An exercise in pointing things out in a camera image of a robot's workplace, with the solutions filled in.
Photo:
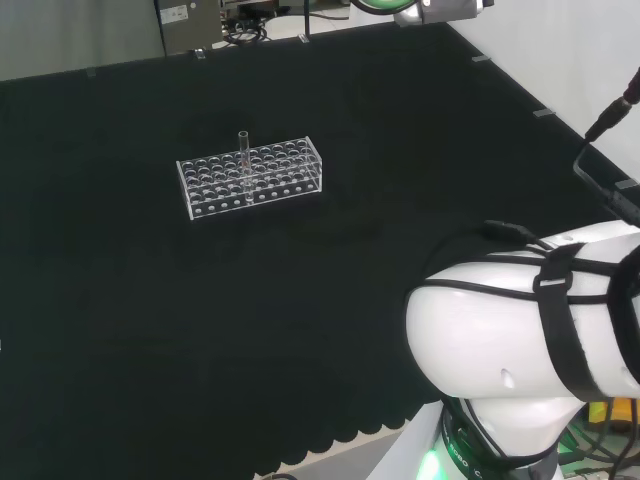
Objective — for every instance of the clear glass test tube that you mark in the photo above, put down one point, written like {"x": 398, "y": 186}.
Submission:
{"x": 244, "y": 150}

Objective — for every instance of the clear acrylic test tube rack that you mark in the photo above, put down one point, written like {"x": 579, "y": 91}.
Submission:
{"x": 280, "y": 170}

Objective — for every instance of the black bench cloth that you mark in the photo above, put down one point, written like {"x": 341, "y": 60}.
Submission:
{"x": 150, "y": 310}

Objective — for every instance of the black upright pole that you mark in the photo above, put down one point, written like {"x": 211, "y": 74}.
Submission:
{"x": 305, "y": 17}

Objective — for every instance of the yellow stop button box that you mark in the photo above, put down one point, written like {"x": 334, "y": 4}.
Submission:
{"x": 617, "y": 412}

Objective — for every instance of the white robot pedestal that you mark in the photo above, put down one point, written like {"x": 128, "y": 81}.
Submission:
{"x": 400, "y": 445}

